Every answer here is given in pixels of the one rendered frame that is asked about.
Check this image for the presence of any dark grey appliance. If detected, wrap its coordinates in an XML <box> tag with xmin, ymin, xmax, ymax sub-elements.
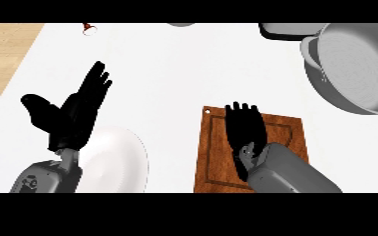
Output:
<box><xmin>258</xmin><ymin>23</ymin><xmax>331</xmax><ymax>42</ymax></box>

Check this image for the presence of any grey metal pot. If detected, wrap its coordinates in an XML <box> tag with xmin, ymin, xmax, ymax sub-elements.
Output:
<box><xmin>300</xmin><ymin>23</ymin><xmax>378</xmax><ymax>116</ymax></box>

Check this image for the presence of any brown wooden cutting board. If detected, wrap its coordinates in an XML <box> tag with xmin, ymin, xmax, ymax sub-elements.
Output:
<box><xmin>193</xmin><ymin>105</ymin><xmax>311</xmax><ymax>194</ymax></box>

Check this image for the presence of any small red white object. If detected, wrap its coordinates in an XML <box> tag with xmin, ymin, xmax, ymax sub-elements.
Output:
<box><xmin>82</xmin><ymin>23</ymin><xmax>100</xmax><ymax>37</ymax></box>

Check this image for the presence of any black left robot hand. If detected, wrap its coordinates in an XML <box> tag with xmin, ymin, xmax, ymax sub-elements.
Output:
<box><xmin>20</xmin><ymin>60</ymin><xmax>114</xmax><ymax>153</ymax></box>

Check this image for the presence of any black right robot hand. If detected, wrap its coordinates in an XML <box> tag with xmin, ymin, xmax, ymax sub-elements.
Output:
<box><xmin>224</xmin><ymin>101</ymin><xmax>269</xmax><ymax>183</ymax></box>

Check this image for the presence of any white round plate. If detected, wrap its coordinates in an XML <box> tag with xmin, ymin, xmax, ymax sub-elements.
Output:
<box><xmin>76</xmin><ymin>125</ymin><xmax>151</xmax><ymax>194</ymax></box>

